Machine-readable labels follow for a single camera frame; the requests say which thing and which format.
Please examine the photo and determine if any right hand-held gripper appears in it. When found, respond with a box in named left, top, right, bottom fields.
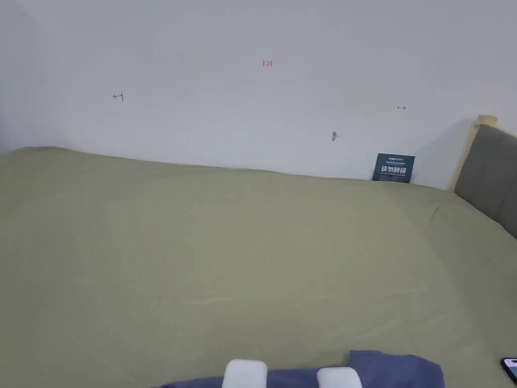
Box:
left=317, top=366, right=363, bottom=388

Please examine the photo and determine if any dark blue garment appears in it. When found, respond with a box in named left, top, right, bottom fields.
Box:
left=159, top=350, right=445, bottom=388

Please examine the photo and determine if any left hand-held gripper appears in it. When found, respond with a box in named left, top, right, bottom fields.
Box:
left=222, top=359, right=269, bottom=388

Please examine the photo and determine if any black smartphone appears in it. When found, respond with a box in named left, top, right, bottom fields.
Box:
left=500, top=357, right=517, bottom=384

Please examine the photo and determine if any grey padded headboard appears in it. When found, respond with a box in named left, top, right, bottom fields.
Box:
left=447, top=115, right=517, bottom=239

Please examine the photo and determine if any dark blue printed card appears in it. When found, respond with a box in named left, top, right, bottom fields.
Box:
left=372, top=153, right=417, bottom=184

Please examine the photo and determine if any bed with pale green sheet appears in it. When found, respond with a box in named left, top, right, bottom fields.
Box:
left=0, top=146, right=517, bottom=388

